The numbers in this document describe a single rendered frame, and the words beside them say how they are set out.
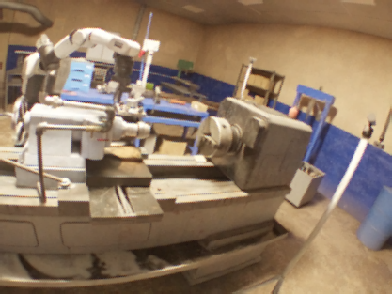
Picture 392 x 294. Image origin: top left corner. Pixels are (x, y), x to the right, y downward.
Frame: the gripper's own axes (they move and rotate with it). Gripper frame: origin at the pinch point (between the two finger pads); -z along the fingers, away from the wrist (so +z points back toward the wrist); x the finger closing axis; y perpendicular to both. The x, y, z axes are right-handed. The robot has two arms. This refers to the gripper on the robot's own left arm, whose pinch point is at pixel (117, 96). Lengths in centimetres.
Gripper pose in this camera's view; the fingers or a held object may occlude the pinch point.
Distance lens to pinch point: 104.8
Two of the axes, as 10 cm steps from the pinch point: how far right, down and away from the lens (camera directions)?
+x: -9.6, -2.7, -0.5
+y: -0.5, 3.4, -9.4
